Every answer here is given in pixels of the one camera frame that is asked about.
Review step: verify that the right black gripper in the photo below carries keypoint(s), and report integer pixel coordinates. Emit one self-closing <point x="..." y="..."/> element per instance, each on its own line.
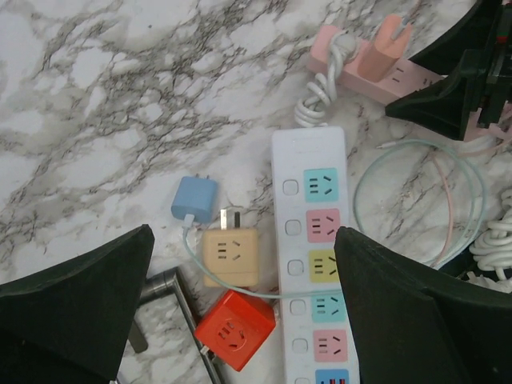
<point x="482" y="40"/>

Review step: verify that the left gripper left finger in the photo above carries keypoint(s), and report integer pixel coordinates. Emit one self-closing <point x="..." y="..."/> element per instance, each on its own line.
<point x="70" y="323"/>

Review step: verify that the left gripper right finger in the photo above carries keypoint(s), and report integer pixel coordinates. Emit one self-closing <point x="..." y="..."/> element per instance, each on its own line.
<point x="415" y="324"/>

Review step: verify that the pink power strip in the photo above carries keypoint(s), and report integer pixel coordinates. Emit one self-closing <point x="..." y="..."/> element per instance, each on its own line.
<point x="404" y="78"/>

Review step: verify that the orange small plug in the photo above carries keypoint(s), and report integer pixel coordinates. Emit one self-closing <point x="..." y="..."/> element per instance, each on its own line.
<point x="387" y="47"/>

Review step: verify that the white power strip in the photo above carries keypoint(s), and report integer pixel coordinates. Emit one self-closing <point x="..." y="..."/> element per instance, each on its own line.
<point x="311" y="202"/>

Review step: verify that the red cube plug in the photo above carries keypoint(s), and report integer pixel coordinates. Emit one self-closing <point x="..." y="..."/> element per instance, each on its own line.
<point x="236" y="327"/>

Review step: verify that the beige cube plug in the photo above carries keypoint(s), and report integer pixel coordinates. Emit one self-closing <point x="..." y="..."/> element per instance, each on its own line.
<point x="231" y="254"/>

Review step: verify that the light blue small plug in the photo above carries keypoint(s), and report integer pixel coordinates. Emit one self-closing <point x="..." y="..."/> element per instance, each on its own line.
<point x="194" y="200"/>

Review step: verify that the black hex key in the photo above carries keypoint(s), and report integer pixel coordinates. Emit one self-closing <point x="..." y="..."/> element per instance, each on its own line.
<point x="162" y="347"/>

